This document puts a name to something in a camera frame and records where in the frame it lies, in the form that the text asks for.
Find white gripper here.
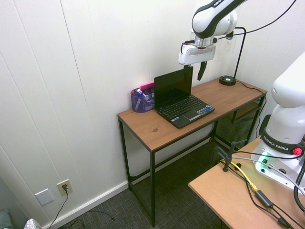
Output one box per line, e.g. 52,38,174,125
178,44,216,81

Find small black laptop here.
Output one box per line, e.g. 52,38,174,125
153,68,215,130

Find black desk lamp glass shade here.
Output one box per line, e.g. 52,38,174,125
218,26,247,86

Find pink notepad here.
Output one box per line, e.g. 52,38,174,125
140,81,155,91

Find purple mesh desk organizer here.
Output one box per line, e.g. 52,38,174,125
130,87,156,113

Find black metal clamp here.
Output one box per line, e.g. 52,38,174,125
211,140,246,173

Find light mdf robot stand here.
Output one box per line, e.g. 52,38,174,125
188,137,305,229

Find patterned tissue box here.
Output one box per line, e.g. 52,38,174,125
24,218,43,229

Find teal cushion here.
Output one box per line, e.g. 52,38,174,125
0,208,13,229

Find black lamp power cord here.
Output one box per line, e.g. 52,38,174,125
235,80,267,138

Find wooden desk black metal frame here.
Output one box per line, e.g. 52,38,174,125
117,77,268,228

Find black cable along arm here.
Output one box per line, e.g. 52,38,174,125
234,0,297,35

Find yellow network cable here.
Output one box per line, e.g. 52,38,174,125
232,163,259,193

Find black inline cable adapter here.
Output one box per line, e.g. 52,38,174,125
254,190,275,208

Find thick black base cable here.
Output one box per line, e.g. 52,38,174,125
293,164,305,206

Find beige wall power outlet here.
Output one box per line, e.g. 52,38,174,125
56,179,73,197

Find black plugged floor cable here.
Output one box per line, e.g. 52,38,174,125
47,185,115,229

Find white blank wall plate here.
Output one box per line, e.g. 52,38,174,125
34,188,55,206

